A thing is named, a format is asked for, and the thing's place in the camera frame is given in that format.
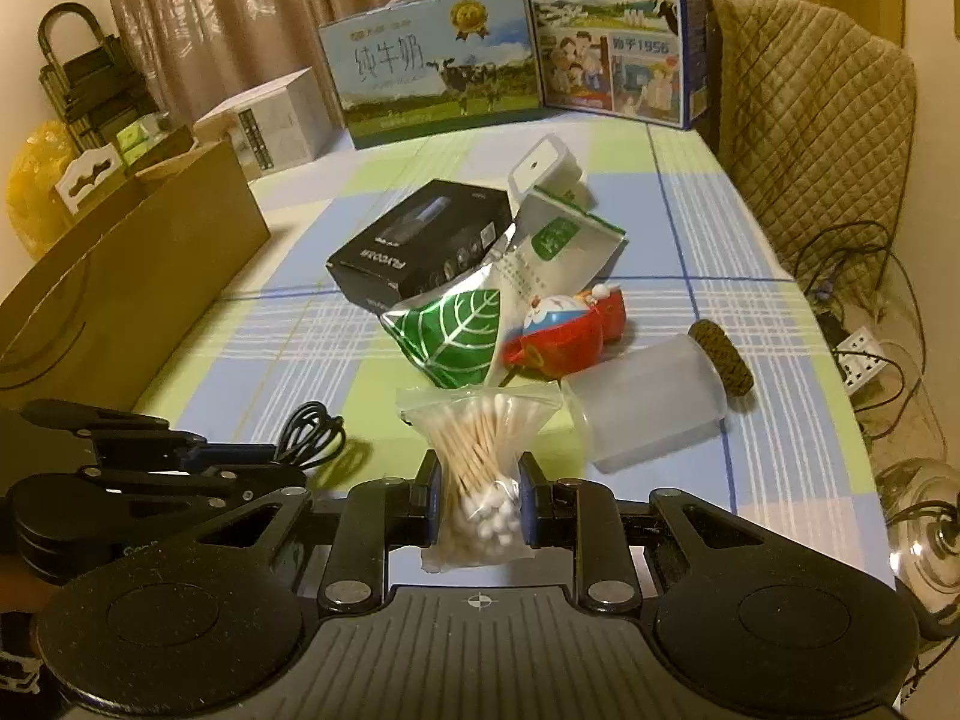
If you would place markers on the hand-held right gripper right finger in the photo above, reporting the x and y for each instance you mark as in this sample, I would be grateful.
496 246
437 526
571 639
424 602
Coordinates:
526 499

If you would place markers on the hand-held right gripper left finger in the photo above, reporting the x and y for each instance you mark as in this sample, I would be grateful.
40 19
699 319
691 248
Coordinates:
432 499

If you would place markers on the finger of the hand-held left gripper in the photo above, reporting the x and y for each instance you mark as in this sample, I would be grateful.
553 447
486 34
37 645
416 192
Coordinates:
120 439
225 481

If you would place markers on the bag of cotton swabs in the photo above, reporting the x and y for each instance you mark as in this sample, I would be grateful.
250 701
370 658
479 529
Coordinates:
480 450

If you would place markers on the frosted jar with woven lid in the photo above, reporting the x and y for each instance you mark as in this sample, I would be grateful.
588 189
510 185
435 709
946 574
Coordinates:
645 397

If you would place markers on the brown cardboard box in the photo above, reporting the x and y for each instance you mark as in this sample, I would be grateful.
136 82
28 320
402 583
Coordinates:
135 277

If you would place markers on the silver foil pouch green label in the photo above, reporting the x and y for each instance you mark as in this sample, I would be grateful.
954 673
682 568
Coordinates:
450 330

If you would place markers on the red cartoon toy bowl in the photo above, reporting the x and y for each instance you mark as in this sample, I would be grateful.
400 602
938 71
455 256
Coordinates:
570 337

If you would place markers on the black product box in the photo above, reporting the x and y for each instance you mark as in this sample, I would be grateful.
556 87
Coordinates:
405 240

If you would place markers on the yellow plastic bag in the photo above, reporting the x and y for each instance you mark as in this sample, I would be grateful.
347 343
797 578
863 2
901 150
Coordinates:
34 187

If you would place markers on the wrapped green tissue pack bundle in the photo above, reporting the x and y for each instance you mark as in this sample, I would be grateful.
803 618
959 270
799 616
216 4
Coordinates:
139 139

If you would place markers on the small white plastic container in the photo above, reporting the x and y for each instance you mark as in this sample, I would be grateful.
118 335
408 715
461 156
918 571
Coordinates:
540 161

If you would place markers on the white cardboard box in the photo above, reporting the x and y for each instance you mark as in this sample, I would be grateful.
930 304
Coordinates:
277 120

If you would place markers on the black metal rack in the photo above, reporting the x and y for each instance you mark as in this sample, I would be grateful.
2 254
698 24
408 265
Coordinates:
90 82

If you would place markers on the white power strip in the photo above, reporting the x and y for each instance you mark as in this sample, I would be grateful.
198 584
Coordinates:
862 360

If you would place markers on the clear glass vessel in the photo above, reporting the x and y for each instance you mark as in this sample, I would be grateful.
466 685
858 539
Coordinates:
922 540

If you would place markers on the green landscape milk carton box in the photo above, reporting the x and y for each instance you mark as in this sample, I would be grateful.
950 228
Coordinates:
420 75

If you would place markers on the brown patterned curtain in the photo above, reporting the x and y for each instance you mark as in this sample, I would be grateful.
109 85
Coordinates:
225 15

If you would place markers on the blue cartoon milk carton box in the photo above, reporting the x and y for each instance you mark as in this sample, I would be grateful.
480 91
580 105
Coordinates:
600 52

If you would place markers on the chair with quilted cover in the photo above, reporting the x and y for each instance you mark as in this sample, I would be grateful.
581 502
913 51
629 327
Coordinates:
817 127

